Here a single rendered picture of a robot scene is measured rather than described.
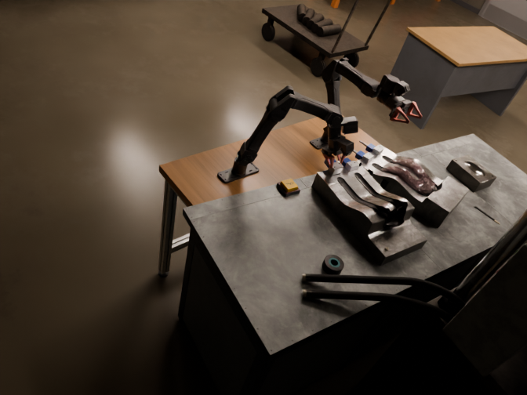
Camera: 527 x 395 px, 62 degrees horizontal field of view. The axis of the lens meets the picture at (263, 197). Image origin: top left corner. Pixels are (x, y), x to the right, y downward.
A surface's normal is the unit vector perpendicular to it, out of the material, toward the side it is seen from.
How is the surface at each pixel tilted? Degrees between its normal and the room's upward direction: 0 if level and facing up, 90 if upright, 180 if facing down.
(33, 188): 0
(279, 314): 0
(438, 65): 90
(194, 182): 0
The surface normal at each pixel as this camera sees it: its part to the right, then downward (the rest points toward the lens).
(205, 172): 0.21, -0.71
